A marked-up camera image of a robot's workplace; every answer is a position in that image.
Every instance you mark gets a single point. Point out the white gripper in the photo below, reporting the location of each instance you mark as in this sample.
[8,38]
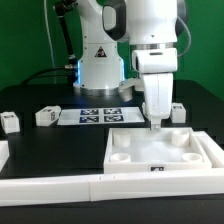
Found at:
[156,68]

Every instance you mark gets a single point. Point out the white square tabletop tray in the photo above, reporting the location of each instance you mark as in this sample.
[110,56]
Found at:
[132,150]

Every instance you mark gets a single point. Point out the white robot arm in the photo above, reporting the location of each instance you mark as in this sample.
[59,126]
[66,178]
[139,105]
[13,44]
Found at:
[127,45]

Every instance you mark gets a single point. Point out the white sheet with AprilTags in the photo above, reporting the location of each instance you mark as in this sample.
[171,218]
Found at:
[89,116]

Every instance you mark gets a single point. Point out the white U-shaped obstacle fence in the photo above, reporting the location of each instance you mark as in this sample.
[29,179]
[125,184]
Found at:
[98,187]

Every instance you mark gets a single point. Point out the white block at left edge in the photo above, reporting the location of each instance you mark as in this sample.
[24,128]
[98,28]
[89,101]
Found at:
[4,153]

